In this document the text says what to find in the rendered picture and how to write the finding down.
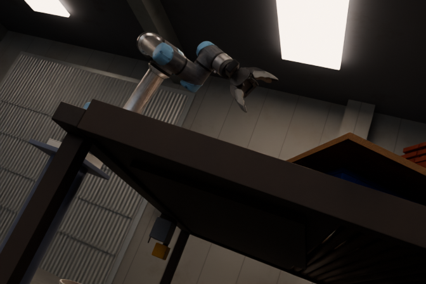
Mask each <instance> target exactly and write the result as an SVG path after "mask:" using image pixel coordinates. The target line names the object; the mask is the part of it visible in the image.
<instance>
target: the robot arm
mask: <svg viewBox="0 0 426 284"><path fill-rule="evenodd" d="M137 47H138V49H139V51H140V52H141V53H142V54H143V55H144V56H145V57H147V58H148V59H149V60H150V62H149V69H148V71H147V73H146V74H145V76H144V77H143V78H142V80H141V82H140V83H139V84H138V86H137V88H136V89H135V90H134V92H133V93H132V95H131V97H130V98H129V99H128V101H127V103H126V104H125V105H124V107H123V108H124V109H126V110H130V111H132V112H136V113H140V114H141V113H142V111H143V110H144V109H145V107H146V106H147V104H148V103H149V101H150V100H151V98H152V97H153V95H154V94H155V92H156V91H157V89H158V88H159V86H160V85H161V83H162V82H163V81H164V79H166V78H169V77H170V76H171V75H176V76H178V77H179V78H181V81H180V83H181V85H182V86H183V87H184V88H186V89H187V90H188V91H190V92H192V93H195V92H197V91H198V89H199V88H200V87H201V86H202V85H203V83H204V82H205V80H206V79H207V78H208V76H209V75H210V73H211V72H212V71H213V70H214V73H216V72H217V73H218V74H219V75H220V76H222V77H223V78H225V79H228V78H229V80H230V85H231V87H230V91H231V94H232V95H233V97H234V99H235V100H236V102H237V103H238V105H239V106H240V108H241V109H242V110H243V111H244V112H247V109H246V106H245V105H244V103H245V102H244V100H243V97H244V98H246V97H247V96H248V95H249V94H250V93H251V92H252V91H253V90H254V89H255V88H256V87H257V86H256V84H257V85H258V83H257V81H255V80H254V79H253V78H252V75H253V76H254V78H255V79H256V80H263V81H265V82H267V83H271V81H278V78H276V77H275V76H274V75H272V74H270V73H269V72H266V71H265V70H262V69H260V68H257V67H250V68H247V67H245V68H242V67H241V68H240V69H239V63H238V62H237V61H236V60H235V59H232V58H231V57H230V56H228V55H227V54H226V53H224V52H223V51H222V50H220V49H219V48H218V47H217V46H216V45H214V44H212V43H211V42H209V41H204V42H202V43H200V44H199V45H198V47H197V50H196V54H197V56H198V58H197V59H196V60H195V62H194V63H193V62H192V61H190V60H189V59H187V58H186V57H185V56H184V54H183V52H182V51H180V50H179V49H178V48H176V47H175V46H173V45H172V44H171V43H169V42H168V41H166V40H165V39H163V38H162V37H161V36H159V35H158V34H155V33H153V32H144V33H142V34H140V35H139V37H138V39H137Z"/></svg>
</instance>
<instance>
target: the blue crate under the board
mask: <svg viewBox="0 0 426 284"><path fill-rule="evenodd" d="M325 174H329V175H331V176H335V177H337V178H340V179H344V180H346V181H350V182H353V183H356V184H360V185H362V186H365V187H369V188H372V189H374V190H378V191H381V192H384V193H388V194H390V195H394V196H396V197H399V198H403V199H405V200H409V201H412V202H415V203H419V202H417V201H415V200H413V199H410V198H408V197H406V196H404V195H402V194H400V193H398V192H396V191H393V190H391V189H389V188H387V187H385V186H382V185H381V184H378V183H376V182H374V181H372V180H370V179H368V178H366V177H363V176H361V175H359V174H357V173H355V172H352V171H350V170H349V169H346V168H344V167H341V168H339V169H335V170H332V171H329V172H325ZM419 204H421V205H424V204H422V203H419Z"/></svg>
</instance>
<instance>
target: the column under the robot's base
mask: <svg viewBox="0 0 426 284"><path fill-rule="evenodd" d="M29 143H30V144H31V145H33V146H35V147H36V148H38V149H40V150H41V151H43V152H44V153H46V154H48V155H49V156H50V158H49V160H48V161H47V163H46V165H45V166H44V169H43V170H42V172H41V174H40V176H39V177H38V179H37V181H36V182H35V185H34V187H33V188H32V190H31V192H30V193H29V195H28V197H27V199H26V201H25V203H24V204H23V206H22V208H21V209H20V211H19V213H18V215H17V217H16V219H15V220H14V222H13V224H12V226H11V228H10V230H9V231H8V233H7V235H6V236H5V238H4V240H3V242H2V244H1V246H0V253H1V251H2V250H3V248H4V246H5V245H6V242H7V241H8V239H9V237H10V235H11V234H12V232H13V230H14V228H15V226H16V224H17V222H18V221H19V219H20V217H21V216H22V214H23V212H24V210H25V208H26V206H27V204H28V203H29V201H30V199H31V198H32V195H33V194H34V192H35V190H36V188H37V187H38V185H39V183H40V181H41V179H42V177H43V175H44V174H45V172H46V170H47V169H48V167H49V165H50V163H51V161H52V159H53V157H54V156H55V154H56V152H57V151H58V149H59V148H57V147H55V146H51V145H48V144H46V143H42V142H40V141H36V140H34V139H30V141H29ZM87 173H89V174H92V175H95V176H98V177H100V178H103V179H106V180H109V179H110V176H109V175H108V174H106V173H105V172H103V171H102V170H101V169H99V168H97V166H95V165H93V164H92V163H90V162H89V161H88V160H86V159H84V161H83V163H82V165H81V168H80V169H79V171H78V173H77V175H76V177H75V179H74V181H73V183H72V185H71V186H70V188H69V190H68V192H67V194H66V196H65V198H64V199H63V201H62V203H61V205H60V208H59V209H58V212H57V213H56V215H55V217H54V219H53V221H52V223H51V225H50V226H49V228H48V230H47V232H46V234H45V236H44V238H43V239H42V242H41V244H40V246H39V248H38V249H37V252H36V253H35V255H34V257H33V259H32V261H31V263H30V265H29V267H28V268H27V270H26V272H25V274H24V276H23V278H22V280H21V282H20V284H30V282H31V281H32V279H33V277H34V275H35V273H36V271H37V268H38V267H39V265H40V263H41V261H42V259H43V257H44V255H45V253H46V251H47V249H48V247H49V245H50V243H51V241H52V240H53V238H54V236H55V234H56V232H57V230H58V228H59V226H60V224H61V222H62V220H63V218H64V217H65V214H66V213H67V210H68V208H69V207H70V204H71V203H72V200H73V199H74V197H75V195H76V193H77V191H78V189H79V187H80V185H81V183H82V181H83V179H84V177H85V175H86V174H87Z"/></svg>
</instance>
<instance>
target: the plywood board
mask: <svg viewBox="0 0 426 284"><path fill-rule="evenodd" d="M286 161H287V162H291V163H294V164H297V165H301V166H303V167H307V168H309V169H313V170H316V171H319V172H322V173H325V172H329V171H332V170H335V169H339V168H341V167H344V168H346V169H349V170H350V171H352V172H355V173H357V174H359V175H361V176H363V177H365V178H368V179H370V180H372V181H374V182H376V183H378V184H381V185H382V186H385V187H387V188H389V189H391V190H393V191H396V192H398V193H400V194H402V195H404V196H406V197H408V198H410V199H413V200H415V201H417V202H419V203H422V204H424V205H426V168H424V167H422V166H420V165H418V164H416V163H414V162H412V161H409V160H407V159H405V158H403V157H401V156H399V155H397V154H395V153H392V152H390V151H389V150H386V149H385V148H382V147H380V146H378V145H376V144H374V143H372V142H370V141H368V140H365V139H363V138H361V137H359V136H357V135H355V134H353V133H351V132H349V133H347V134H345V135H343V136H340V137H338V138H335V139H333V140H331V141H329V142H327V143H324V144H322V145H320V146H317V147H316V148H313V149H311V150H309V151H306V152H304V153H301V154H300V155H298V156H295V157H293V158H290V159H288V160H286Z"/></svg>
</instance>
